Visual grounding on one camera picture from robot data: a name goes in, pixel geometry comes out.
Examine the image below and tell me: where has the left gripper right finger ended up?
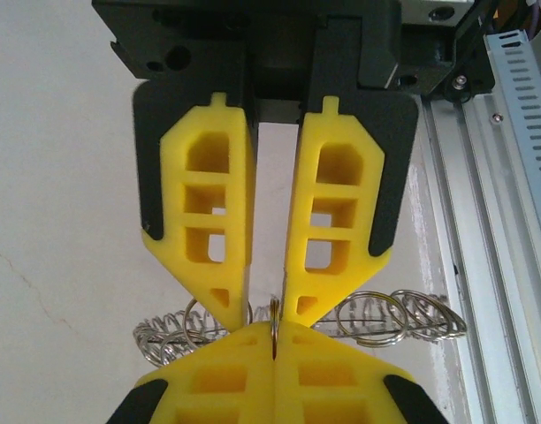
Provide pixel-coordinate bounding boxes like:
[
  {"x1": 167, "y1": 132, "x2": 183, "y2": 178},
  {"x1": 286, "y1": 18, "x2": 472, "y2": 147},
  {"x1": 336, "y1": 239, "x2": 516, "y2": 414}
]
[{"x1": 273, "y1": 321, "x2": 444, "y2": 424}]

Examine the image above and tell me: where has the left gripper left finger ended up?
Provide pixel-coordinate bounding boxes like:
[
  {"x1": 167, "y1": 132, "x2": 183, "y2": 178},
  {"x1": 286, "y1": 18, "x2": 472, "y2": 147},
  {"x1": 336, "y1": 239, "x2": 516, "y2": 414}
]
[{"x1": 106, "y1": 322, "x2": 277, "y2": 424}]

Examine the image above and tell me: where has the silver keyring bunch loop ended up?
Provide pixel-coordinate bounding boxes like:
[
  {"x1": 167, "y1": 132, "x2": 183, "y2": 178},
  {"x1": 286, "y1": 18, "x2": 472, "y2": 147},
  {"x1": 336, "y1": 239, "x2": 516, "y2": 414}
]
[{"x1": 133, "y1": 289, "x2": 469, "y2": 367}]

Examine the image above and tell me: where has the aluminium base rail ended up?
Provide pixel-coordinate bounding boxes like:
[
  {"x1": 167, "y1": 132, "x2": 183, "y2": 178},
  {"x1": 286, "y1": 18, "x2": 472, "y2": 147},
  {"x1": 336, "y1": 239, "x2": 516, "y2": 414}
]
[{"x1": 418, "y1": 90, "x2": 541, "y2": 424}]

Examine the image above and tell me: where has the grey slotted cable duct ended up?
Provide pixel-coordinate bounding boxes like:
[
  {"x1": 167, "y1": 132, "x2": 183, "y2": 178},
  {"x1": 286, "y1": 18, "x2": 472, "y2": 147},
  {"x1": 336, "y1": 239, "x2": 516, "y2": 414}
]
[{"x1": 482, "y1": 29, "x2": 541, "y2": 231}]

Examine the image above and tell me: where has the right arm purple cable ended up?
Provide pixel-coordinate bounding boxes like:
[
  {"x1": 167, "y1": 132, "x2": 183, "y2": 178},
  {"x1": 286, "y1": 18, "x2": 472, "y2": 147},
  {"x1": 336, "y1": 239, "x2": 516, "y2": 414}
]
[{"x1": 524, "y1": 0, "x2": 541, "y2": 34}]

